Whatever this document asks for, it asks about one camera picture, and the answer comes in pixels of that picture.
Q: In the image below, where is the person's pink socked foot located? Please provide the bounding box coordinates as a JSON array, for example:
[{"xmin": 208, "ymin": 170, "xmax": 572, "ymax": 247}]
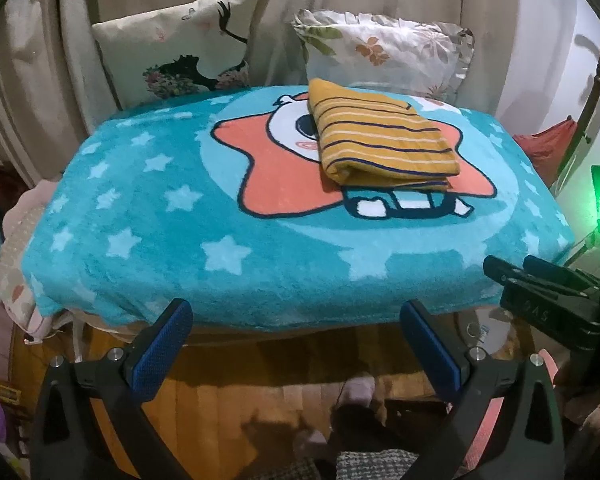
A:
[{"xmin": 339, "ymin": 377, "xmax": 379, "ymax": 409}]

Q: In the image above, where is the bird print pillow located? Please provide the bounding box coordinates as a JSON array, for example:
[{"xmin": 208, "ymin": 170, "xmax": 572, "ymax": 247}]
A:
[{"xmin": 91, "ymin": 0, "xmax": 257, "ymax": 110}]

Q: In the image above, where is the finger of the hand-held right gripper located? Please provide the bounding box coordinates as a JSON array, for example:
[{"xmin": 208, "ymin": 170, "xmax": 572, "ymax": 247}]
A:
[
  {"xmin": 524, "ymin": 255, "xmax": 600, "ymax": 288},
  {"xmin": 482, "ymin": 255, "xmax": 588, "ymax": 297}
]

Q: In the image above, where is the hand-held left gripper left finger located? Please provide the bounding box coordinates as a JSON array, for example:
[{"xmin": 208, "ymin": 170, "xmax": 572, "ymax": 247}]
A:
[{"xmin": 27, "ymin": 298, "xmax": 195, "ymax": 480}]

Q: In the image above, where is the curved wooden rod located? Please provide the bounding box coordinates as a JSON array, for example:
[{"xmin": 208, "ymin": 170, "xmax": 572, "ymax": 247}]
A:
[{"xmin": 555, "ymin": 35, "xmax": 600, "ymax": 196}]

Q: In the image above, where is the blue star print blanket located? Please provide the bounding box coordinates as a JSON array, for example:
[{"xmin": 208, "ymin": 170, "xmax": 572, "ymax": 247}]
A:
[{"xmin": 22, "ymin": 84, "xmax": 576, "ymax": 332}]

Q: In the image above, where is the dark red cloth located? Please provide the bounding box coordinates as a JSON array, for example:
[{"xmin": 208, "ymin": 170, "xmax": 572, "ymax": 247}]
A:
[{"xmin": 0, "ymin": 164, "xmax": 31, "ymax": 231}]

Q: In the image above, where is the grey checkered cloth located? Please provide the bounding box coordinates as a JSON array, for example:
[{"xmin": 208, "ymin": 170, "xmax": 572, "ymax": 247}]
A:
[{"xmin": 260, "ymin": 450, "xmax": 431, "ymax": 480}]

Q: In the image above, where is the beige polka dot cloth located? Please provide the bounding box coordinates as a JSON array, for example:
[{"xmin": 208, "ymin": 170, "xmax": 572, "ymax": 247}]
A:
[{"xmin": 0, "ymin": 205, "xmax": 56, "ymax": 306}]

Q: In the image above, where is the yellow striped shirt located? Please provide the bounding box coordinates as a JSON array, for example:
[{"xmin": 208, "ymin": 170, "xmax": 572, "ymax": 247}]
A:
[{"xmin": 307, "ymin": 78, "xmax": 461, "ymax": 193}]

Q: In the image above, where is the white round object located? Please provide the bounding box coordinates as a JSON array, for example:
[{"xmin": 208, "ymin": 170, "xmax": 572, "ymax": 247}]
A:
[{"xmin": 455, "ymin": 309, "xmax": 512, "ymax": 352}]

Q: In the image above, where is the floral ruffled pillow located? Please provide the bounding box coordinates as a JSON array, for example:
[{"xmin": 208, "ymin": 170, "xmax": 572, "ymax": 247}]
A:
[{"xmin": 291, "ymin": 8, "xmax": 476, "ymax": 106}]

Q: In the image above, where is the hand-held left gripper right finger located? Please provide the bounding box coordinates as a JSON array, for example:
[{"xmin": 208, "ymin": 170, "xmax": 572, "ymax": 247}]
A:
[{"xmin": 400, "ymin": 300, "xmax": 566, "ymax": 480}]

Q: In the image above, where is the pink cloth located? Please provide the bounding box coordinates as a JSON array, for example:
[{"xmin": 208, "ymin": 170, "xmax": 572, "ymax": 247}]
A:
[{"xmin": 2, "ymin": 180, "xmax": 62, "ymax": 233}]

